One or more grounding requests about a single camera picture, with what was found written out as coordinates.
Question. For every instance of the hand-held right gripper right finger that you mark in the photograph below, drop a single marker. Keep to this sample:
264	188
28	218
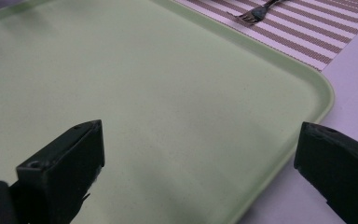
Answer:
338	165

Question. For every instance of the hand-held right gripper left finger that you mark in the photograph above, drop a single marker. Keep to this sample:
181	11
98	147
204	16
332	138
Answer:
59	165

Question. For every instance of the light green plastic tray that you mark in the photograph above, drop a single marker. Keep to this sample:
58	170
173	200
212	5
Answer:
155	102

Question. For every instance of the striped woven placemat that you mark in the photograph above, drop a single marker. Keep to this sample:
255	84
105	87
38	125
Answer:
304	31

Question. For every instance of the dark metal fork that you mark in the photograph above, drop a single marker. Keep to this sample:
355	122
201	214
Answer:
256	14

